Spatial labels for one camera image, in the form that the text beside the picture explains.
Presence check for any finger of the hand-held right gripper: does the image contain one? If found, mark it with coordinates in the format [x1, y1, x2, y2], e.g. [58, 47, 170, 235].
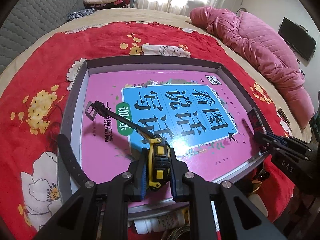
[265, 131, 318, 155]
[253, 131, 284, 157]

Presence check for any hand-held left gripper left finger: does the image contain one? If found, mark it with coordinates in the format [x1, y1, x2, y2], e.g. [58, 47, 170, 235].
[32, 147, 148, 240]

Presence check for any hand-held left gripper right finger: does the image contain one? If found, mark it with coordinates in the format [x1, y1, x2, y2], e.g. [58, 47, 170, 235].
[169, 148, 288, 240]

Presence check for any yellow black tape measure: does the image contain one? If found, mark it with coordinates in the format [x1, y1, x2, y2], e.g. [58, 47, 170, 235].
[85, 101, 173, 191]

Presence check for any white plastic bottle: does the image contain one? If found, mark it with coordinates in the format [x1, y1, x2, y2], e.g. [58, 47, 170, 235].
[134, 214, 186, 234]

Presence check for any black wrist watch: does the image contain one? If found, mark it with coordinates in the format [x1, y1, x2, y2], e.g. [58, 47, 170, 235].
[57, 133, 92, 184]

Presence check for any grey cardboard box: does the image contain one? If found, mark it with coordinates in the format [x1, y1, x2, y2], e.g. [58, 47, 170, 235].
[57, 55, 269, 221]

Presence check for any black gold hair clip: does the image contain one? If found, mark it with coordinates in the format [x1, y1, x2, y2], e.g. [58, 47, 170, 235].
[276, 107, 292, 127]

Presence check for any pink blue book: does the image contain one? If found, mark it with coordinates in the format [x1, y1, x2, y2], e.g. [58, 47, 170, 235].
[77, 69, 263, 208]

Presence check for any pink quilted jacket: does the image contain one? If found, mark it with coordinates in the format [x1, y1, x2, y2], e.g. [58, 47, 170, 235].
[189, 5, 315, 129]

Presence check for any red floral blanket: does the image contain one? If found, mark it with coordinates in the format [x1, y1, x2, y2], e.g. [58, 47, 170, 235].
[0, 21, 298, 238]

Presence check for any beige bedsheet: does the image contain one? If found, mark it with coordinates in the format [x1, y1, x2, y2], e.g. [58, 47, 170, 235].
[0, 7, 314, 135]

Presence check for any blue patterned cloth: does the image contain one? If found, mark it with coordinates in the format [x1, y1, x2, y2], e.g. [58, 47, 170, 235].
[67, 8, 96, 21]

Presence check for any grey quilted headboard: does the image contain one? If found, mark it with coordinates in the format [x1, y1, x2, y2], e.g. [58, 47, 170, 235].
[0, 0, 87, 74]

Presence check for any metal wire ring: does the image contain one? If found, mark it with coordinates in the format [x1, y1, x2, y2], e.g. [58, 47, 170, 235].
[166, 226, 192, 240]

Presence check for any black wall television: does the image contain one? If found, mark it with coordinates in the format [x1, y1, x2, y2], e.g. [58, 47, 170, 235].
[278, 17, 317, 62]

